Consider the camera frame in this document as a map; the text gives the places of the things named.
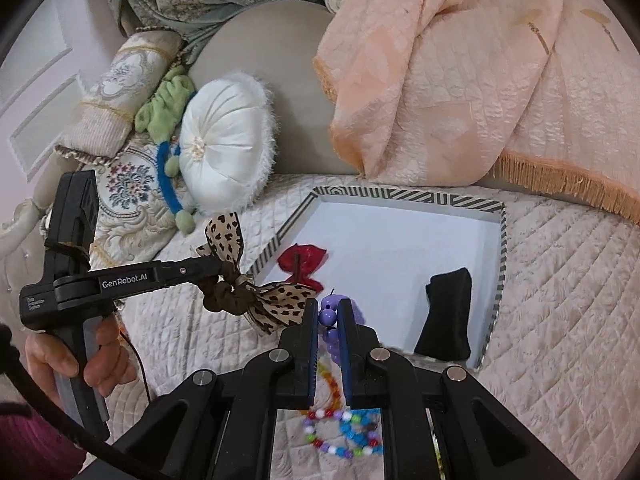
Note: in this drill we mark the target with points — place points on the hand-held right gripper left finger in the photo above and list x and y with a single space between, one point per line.
313 340

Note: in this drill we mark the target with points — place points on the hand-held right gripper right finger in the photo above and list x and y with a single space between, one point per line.
346 340

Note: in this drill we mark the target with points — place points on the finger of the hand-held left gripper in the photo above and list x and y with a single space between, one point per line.
200 267

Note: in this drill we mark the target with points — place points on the leopard print bow scrunchie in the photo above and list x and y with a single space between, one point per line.
235 270

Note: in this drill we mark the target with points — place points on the striped rim white tray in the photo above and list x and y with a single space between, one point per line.
395 260

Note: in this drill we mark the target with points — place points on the person's left forearm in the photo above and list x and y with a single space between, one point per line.
35 442

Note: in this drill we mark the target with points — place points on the person's left hand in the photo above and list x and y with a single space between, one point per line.
95 355

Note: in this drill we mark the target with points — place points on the red hair bow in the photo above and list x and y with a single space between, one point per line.
301 260

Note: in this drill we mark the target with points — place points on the floral embroidered cushion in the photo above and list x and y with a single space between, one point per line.
132 197

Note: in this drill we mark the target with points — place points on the black cloth pouch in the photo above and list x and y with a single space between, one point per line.
447 312

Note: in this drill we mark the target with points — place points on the white round fringed cushion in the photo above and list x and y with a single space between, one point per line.
220 142

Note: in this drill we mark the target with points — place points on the green plush toy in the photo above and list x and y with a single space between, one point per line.
167 110

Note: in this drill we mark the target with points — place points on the embroidered bolster pillow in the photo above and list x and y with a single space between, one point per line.
117 97

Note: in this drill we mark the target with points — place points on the grey upholstered headboard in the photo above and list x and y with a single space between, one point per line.
285 95

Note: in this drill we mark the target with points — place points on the quilted beige bedspread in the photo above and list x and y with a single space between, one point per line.
550 330

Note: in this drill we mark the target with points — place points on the peach fringed blanket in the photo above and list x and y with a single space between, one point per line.
475 80

